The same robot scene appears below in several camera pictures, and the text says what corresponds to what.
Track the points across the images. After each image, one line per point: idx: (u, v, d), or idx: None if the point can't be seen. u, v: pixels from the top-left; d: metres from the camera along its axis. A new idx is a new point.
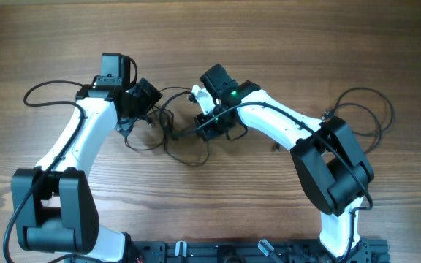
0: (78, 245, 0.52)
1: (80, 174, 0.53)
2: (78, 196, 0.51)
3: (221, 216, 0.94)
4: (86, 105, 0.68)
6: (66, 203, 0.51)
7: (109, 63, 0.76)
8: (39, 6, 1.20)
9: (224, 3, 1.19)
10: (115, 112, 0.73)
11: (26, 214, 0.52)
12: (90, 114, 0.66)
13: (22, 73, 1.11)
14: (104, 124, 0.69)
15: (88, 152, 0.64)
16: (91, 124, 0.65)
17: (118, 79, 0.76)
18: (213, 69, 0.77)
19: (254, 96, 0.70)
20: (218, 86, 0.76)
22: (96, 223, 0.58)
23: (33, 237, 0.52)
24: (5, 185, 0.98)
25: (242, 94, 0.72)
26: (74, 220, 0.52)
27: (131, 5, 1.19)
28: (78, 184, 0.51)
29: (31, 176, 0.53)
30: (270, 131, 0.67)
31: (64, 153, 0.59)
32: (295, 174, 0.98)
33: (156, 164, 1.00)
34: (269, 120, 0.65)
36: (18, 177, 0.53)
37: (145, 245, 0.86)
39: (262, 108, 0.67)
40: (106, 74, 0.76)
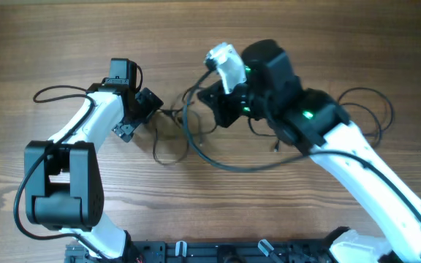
0: (84, 216, 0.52)
1: (89, 145, 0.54)
2: (87, 165, 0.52)
3: (222, 215, 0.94)
4: (96, 96, 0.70)
6: (76, 171, 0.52)
7: (117, 66, 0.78)
8: (39, 6, 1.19)
9: (224, 2, 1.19)
10: (123, 108, 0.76)
11: (35, 182, 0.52)
12: (99, 103, 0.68)
13: (22, 73, 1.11)
14: (111, 117, 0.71)
15: (96, 137, 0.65)
16: (100, 111, 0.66)
17: (125, 81, 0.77)
18: (277, 52, 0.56)
19: (343, 136, 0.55)
20: (278, 85, 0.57)
22: (101, 200, 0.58)
23: (40, 206, 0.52)
24: (4, 185, 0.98)
25: (319, 118, 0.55)
26: (82, 189, 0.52)
27: (131, 5, 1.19)
28: (88, 154, 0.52)
29: (44, 145, 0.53)
30: (365, 199, 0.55)
31: (75, 131, 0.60)
32: (296, 174, 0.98)
33: (156, 164, 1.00)
34: (376, 195, 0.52)
36: (31, 145, 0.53)
37: (145, 245, 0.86)
39: (364, 170, 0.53)
40: (114, 76, 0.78)
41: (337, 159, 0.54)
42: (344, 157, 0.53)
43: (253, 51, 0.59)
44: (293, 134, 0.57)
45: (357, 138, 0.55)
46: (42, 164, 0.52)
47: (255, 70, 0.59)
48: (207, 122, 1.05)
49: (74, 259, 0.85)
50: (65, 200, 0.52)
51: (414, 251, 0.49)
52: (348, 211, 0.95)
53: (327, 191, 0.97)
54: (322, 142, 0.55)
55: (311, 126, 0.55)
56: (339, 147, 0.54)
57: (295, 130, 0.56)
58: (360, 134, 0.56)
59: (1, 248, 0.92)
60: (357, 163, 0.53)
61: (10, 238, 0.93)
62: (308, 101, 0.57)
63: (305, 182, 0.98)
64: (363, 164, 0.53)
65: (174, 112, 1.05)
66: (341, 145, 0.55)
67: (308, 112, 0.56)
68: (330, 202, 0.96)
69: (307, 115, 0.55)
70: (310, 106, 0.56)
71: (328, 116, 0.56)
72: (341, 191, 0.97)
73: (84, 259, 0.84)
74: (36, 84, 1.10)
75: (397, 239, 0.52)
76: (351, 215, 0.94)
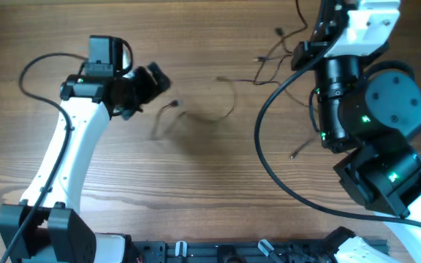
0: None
1: (68, 212, 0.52)
2: (67, 237, 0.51)
3: (222, 215, 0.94)
4: (72, 110, 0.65)
6: (57, 241, 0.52)
7: (98, 47, 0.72)
8: (39, 6, 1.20)
9: (224, 3, 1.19)
10: (107, 111, 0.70)
11: (18, 249, 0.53)
12: (74, 124, 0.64)
13: (22, 73, 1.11)
14: (96, 128, 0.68)
15: (79, 167, 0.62)
16: (79, 134, 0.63)
17: (108, 66, 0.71)
18: None
19: None
20: (381, 142, 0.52)
22: (90, 237, 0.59)
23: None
24: (5, 185, 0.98)
25: (403, 183, 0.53)
26: (66, 254, 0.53)
27: (131, 5, 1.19)
28: (67, 226, 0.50)
29: (16, 218, 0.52)
30: (420, 256, 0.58)
31: (51, 184, 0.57)
32: (295, 174, 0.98)
33: (156, 164, 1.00)
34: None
36: (4, 214, 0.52)
37: (145, 245, 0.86)
39: None
40: (94, 60, 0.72)
41: (414, 231, 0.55)
42: None
43: (378, 93, 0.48)
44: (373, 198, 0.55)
45: None
46: (20, 238, 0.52)
47: (373, 129, 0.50)
48: (207, 122, 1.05)
49: None
50: (53, 258, 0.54)
51: None
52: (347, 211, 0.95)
53: (327, 191, 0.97)
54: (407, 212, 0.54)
55: (396, 193, 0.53)
56: (419, 218, 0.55)
57: (378, 197, 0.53)
58: None
59: (2, 249, 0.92)
60: None
61: None
62: (395, 159, 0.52)
63: (305, 181, 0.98)
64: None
65: (176, 112, 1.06)
66: None
67: (393, 174, 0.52)
68: (330, 202, 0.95)
69: (396, 180, 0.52)
70: (394, 164, 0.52)
71: (412, 179, 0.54)
72: (341, 191, 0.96)
73: None
74: (36, 84, 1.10)
75: None
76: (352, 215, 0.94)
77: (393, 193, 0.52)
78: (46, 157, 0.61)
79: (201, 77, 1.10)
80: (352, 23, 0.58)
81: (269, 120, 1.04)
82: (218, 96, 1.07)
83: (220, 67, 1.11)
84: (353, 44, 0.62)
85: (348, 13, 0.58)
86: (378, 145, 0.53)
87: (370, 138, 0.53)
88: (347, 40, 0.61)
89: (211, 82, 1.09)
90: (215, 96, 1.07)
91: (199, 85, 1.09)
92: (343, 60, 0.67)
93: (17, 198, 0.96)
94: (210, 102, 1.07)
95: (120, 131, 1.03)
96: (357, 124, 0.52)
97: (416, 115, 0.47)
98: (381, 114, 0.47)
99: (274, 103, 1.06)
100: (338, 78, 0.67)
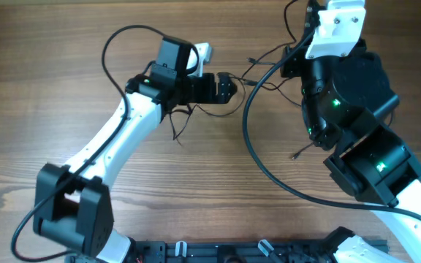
0: (85, 251, 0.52)
1: (103, 188, 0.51)
2: (96, 212, 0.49)
3: (221, 216, 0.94)
4: (134, 104, 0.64)
6: (83, 212, 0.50)
7: (167, 52, 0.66)
8: (39, 7, 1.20)
9: (224, 3, 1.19)
10: (160, 114, 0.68)
11: (44, 210, 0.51)
12: (132, 115, 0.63)
13: (22, 73, 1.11)
14: (145, 128, 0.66)
15: (122, 155, 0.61)
16: (133, 125, 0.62)
17: (172, 73, 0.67)
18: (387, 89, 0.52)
19: (414, 193, 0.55)
20: (357, 126, 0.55)
22: (108, 228, 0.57)
23: (47, 228, 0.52)
24: (4, 184, 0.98)
25: (391, 172, 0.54)
26: (87, 231, 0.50)
27: (131, 5, 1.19)
28: (100, 200, 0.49)
29: (57, 177, 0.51)
30: (411, 247, 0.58)
31: (95, 158, 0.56)
32: (295, 174, 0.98)
33: (156, 164, 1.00)
34: None
36: (46, 173, 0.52)
37: (145, 245, 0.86)
39: None
40: (161, 62, 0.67)
41: (404, 218, 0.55)
42: (413, 219, 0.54)
43: (348, 74, 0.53)
44: (362, 189, 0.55)
45: None
46: (51, 199, 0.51)
47: (346, 112, 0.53)
48: (206, 122, 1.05)
49: (74, 259, 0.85)
50: (72, 231, 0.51)
51: None
52: (347, 211, 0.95)
53: (327, 191, 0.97)
54: (395, 201, 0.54)
55: (383, 181, 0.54)
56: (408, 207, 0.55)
57: (365, 187, 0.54)
58: None
59: (2, 249, 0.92)
60: None
61: (9, 239, 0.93)
62: (385, 150, 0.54)
63: (305, 181, 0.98)
64: None
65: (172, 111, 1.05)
66: (412, 204, 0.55)
67: (381, 164, 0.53)
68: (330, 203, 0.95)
69: (383, 167, 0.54)
70: (379, 154, 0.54)
71: (400, 169, 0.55)
72: (341, 191, 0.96)
73: (84, 259, 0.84)
74: (36, 84, 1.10)
75: None
76: (352, 215, 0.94)
77: (381, 181, 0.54)
78: (99, 134, 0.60)
79: None
80: (321, 20, 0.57)
81: (268, 120, 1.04)
82: None
83: (220, 67, 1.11)
84: (327, 42, 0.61)
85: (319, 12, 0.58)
86: (358, 131, 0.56)
87: (348, 124, 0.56)
88: (321, 37, 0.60)
89: None
90: None
91: None
92: (325, 61, 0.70)
93: (18, 198, 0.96)
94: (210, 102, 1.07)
95: None
96: (334, 112, 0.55)
97: (383, 93, 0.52)
98: (351, 92, 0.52)
99: (274, 103, 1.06)
100: (321, 77, 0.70)
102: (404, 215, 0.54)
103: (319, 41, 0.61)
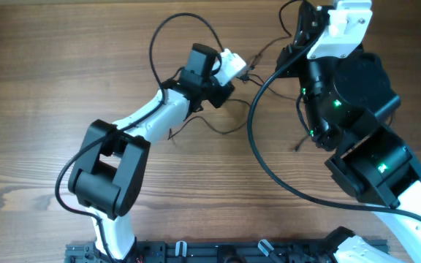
0: (115, 208, 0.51)
1: (146, 144, 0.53)
2: (138, 162, 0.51)
3: (222, 215, 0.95)
4: (170, 92, 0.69)
6: (126, 161, 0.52)
7: (195, 60, 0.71)
8: (39, 6, 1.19)
9: (224, 3, 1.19)
10: (188, 108, 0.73)
11: (88, 158, 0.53)
12: (169, 101, 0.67)
13: (22, 73, 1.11)
14: (176, 117, 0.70)
15: (158, 131, 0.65)
16: (169, 109, 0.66)
17: (199, 79, 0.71)
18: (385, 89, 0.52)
19: (415, 194, 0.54)
20: (358, 127, 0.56)
22: (136, 194, 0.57)
23: (84, 180, 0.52)
24: (4, 185, 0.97)
25: (392, 173, 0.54)
26: (123, 183, 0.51)
27: (131, 5, 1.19)
28: (142, 153, 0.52)
29: (107, 128, 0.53)
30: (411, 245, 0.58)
31: (139, 123, 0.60)
32: (295, 174, 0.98)
33: (156, 164, 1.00)
34: None
36: (96, 127, 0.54)
37: (145, 245, 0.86)
39: None
40: (190, 69, 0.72)
41: (404, 220, 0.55)
42: (414, 220, 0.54)
43: (346, 75, 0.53)
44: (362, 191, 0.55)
45: None
46: (99, 145, 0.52)
47: (347, 112, 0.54)
48: (207, 122, 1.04)
49: (74, 259, 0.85)
50: (107, 185, 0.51)
51: None
52: (347, 211, 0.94)
53: (327, 191, 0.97)
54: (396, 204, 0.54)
55: (385, 182, 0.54)
56: (411, 209, 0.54)
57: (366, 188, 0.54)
58: None
59: (2, 249, 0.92)
60: None
61: (9, 239, 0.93)
62: (386, 151, 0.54)
63: (305, 181, 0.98)
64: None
65: None
66: (414, 206, 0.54)
67: (381, 165, 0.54)
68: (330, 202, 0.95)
69: (384, 169, 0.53)
70: (382, 155, 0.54)
71: (401, 170, 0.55)
72: (341, 191, 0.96)
73: (84, 258, 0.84)
74: (36, 84, 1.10)
75: None
76: (352, 215, 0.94)
77: (382, 182, 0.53)
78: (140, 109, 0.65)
79: None
80: (332, 20, 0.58)
81: (269, 120, 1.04)
82: None
83: None
84: (335, 42, 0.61)
85: (329, 12, 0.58)
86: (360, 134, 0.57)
87: (349, 125, 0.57)
88: (331, 37, 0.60)
89: None
90: None
91: None
92: (323, 62, 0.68)
93: (18, 198, 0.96)
94: (210, 101, 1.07)
95: None
96: (335, 111, 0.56)
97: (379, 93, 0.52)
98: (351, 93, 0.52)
99: (275, 103, 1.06)
100: (320, 77, 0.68)
102: (405, 216, 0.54)
103: (328, 40, 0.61)
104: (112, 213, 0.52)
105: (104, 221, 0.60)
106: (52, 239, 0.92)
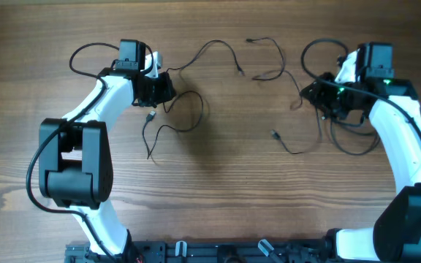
0: (93, 193, 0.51)
1: (101, 124, 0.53)
2: (99, 145, 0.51)
3: (223, 215, 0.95)
4: (108, 79, 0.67)
6: (88, 147, 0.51)
7: (127, 48, 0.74)
8: (39, 6, 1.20)
9: (224, 3, 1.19)
10: (132, 92, 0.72)
11: (51, 158, 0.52)
12: (111, 85, 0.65)
13: (22, 73, 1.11)
14: (122, 101, 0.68)
15: (109, 115, 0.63)
16: (113, 92, 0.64)
17: (134, 64, 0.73)
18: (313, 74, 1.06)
19: (400, 100, 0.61)
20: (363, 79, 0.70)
22: (110, 180, 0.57)
23: (53, 179, 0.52)
24: (5, 184, 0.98)
25: (392, 88, 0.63)
26: (93, 170, 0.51)
27: (131, 5, 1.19)
28: (101, 133, 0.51)
29: (58, 122, 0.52)
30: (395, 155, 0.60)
31: (88, 110, 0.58)
32: (295, 174, 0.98)
33: (156, 164, 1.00)
34: (403, 135, 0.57)
36: (45, 125, 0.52)
37: (145, 245, 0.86)
39: (405, 123, 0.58)
40: (123, 58, 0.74)
41: (384, 105, 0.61)
42: (392, 107, 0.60)
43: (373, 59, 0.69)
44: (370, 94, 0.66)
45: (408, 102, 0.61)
46: (55, 140, 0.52)
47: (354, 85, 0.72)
48: (206, 122, 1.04)
49: (74, 259, 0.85)
50: (78, 177, 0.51)
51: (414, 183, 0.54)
52: (347, 211, 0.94)
53: (327, 191, 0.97)
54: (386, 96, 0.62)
55: (386, 88, 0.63)
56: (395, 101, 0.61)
57: (373, 87, 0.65)
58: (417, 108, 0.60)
59: (2, 249, 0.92)
60: (399, 114, 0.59)
61: (9, 239, 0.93)
62: (361, 59, 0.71)
63: (304, 182, 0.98)
64: (405, 117, 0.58)
65: (171, 111, 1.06)
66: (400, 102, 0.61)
67: (387, 80, 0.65)
68: (330, 202, 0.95)
69: (384, 81, 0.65)
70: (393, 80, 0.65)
71: (400, 89, 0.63)
72: (341, 192, 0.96)
73: (83, 259, 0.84)
74: (36, 84, 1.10)
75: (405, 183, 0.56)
76: (352, 215, 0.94)
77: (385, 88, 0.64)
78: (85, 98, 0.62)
79: (201, 77, 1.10)
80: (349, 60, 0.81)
81: (269, 120, 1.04)
82: (218, 96, 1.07)
83: (221, 67, 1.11)
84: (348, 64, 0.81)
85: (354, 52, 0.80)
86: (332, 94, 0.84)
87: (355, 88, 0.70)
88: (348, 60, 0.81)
89: (211, 82, 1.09)
90: (215, 96, 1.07)
91: (199, 85, 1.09)
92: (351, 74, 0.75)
93: (18, 198, 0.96)
94: (210, 102, 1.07)
95: (120, 131, 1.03)
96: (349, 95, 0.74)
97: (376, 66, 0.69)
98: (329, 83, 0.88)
99: (275, 103, 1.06)
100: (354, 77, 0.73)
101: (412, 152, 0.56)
102: (384, 103, 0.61)
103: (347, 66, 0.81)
104: (93, 201, 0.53)
105: (89, 217, 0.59)
106: (52, 238, 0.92)
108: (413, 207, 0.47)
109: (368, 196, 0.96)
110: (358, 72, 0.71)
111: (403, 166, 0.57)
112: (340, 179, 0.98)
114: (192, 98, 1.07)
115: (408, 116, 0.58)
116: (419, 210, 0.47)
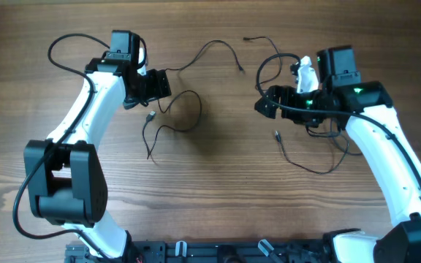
0: (88, 215, 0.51)
1: (90, 147, 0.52)
2: (88, 171, 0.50)
3: (223, 215, 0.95)
4: (96, 79, 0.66)
6: (74, 172, 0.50)
7: (118, 39, 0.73)
8: (39, 6, 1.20)
9: (224, 3, 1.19)
10: (123, 88, 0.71)
11: (39, 183, 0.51)
12: (99, 88, 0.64)
13: (22, 73, 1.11)
14: (112, 101, 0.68)
15: (98, 122, 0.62)
16: (101, 97, 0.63)
17: (126, 56, 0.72)
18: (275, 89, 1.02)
19: (379, 112, 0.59)
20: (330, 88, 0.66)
22: (104, 195, 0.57)
23: (44, 204, 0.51)
24: (4, 184, 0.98)
25: (364, 98, 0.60)
26: (82, 194, 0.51)
27: (132, 5, 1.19)
28: (89, 157, 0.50)
29: (44, 145, 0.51)
30: (382, 176, 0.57)
31: (74, 127, 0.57)
32: (295, 174, 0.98)
33: (156, 164, 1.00)
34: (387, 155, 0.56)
36: (31, 149, 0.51)
37: (145, 245, 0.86)
39: (387, 140, 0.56)
40: (114, 50, 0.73)
41: (363, 123, 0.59)
42: (370, 123, 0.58)
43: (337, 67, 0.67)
44: (340, 107, 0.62)
45: (387, 113, 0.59)
46: (42, 166, 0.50)
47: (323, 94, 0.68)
48: (206, 123, 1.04)
49: (74, 259, 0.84)
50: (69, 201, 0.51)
51: (407, 212, 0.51)
52: (347, 211, 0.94)
53: (327, 191, 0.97)
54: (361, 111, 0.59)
55: (357, 98, 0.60)
56: (373, 116, 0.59)
57: (343, 98, 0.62)
58: (395, 115, 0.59)
59: (2, 248, 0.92)
60: (379, 131, 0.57)
61: (9, 239, 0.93)
62: (323, 66, 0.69)
63: (304, 182, 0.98)
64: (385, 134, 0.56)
65: (170, 111, 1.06)
66: (378, 115, 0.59)
67: (357, 89, 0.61)
68: (330, 202, 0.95)
69: (354, 90, 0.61)
70: (362, 86, 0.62)
71: (373, 97, 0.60)
72: (341, 192, 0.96)
73: (84, 259, 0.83)
74: (36, 84, 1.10)
75: (396, 207, 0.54)
76: (352, 215, 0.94)
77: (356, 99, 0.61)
78: (72, 107, 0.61)
79: (201, 77, 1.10)
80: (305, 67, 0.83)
81: (268, 120, 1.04)
82: (218, 96, 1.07)
83: (221, 67, 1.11)
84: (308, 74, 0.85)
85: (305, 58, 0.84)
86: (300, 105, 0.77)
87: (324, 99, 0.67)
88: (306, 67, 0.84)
89: (211, 82, 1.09)
90: (214, 96, 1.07)
91: (199, 85, 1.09)
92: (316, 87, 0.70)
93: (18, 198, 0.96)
94: (209, 102, 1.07)
95: (120, 131, 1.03)
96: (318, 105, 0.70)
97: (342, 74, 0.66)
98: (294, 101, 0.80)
99: None
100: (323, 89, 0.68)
101: (399, 174, 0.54)
102: (362, 121, 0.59)
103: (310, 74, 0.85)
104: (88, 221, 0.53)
105: None
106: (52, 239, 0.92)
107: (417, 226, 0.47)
108: (413, 244, 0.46)
109: (368, 196, 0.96)
110: (324, 82, 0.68)
111: (393, 189, 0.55)
112: (340, 180, 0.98)
114: (192, 98, 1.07)
115: (389, 132, 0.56)
116: (419, 245, 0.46)
